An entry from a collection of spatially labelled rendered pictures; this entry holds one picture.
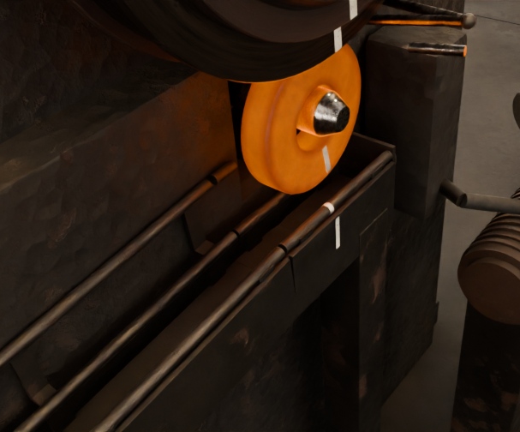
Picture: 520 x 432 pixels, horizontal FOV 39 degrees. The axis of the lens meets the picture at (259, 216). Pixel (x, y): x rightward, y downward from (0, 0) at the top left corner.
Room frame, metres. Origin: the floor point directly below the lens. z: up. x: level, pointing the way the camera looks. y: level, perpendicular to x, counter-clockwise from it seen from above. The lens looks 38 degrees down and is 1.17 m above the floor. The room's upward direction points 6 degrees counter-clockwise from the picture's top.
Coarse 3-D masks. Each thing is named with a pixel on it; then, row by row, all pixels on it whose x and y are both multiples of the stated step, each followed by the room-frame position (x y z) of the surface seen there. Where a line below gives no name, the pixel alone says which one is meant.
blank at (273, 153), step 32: (320, 64) 0.60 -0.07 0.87; (352, 64) 0.64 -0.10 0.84; (256, 96) 0.57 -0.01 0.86; (288, 96) 0.56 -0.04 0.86; (352, 96) 0.64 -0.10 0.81; (256, 128) 0.55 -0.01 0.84; (288, 128) 0.56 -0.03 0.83; (352, 128) 0.64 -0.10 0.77; (256, 160) 0.55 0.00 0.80; (288, 160) 0.56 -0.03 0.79; (320, 160) 0.60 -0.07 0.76; (288, 192) 0.56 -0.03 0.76
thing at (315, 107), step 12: (228, 84) 0.64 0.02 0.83; (240, 84) 0.64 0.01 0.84; (240, 96) 0.63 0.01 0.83; (312, 96) 0.59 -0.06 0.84; (324, 96) 0.58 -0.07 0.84; (336, 96) 0.59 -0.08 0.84; (240, 108) 0.64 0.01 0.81; (312, 108) 0.58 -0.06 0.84; (324, 108) 0.57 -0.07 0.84; (336, 108) 0.57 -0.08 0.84; (348, 108) 0.58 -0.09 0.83; (300, 120) 0.58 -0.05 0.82; (312, 120) 0.57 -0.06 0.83; (324, 120) 0.57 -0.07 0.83; (336, 120) 0.57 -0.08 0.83; (348, 120) 0.58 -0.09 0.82; (312, 132) 0.58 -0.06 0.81; (324, 132) 0.57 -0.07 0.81; (336, 132) 0.57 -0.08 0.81
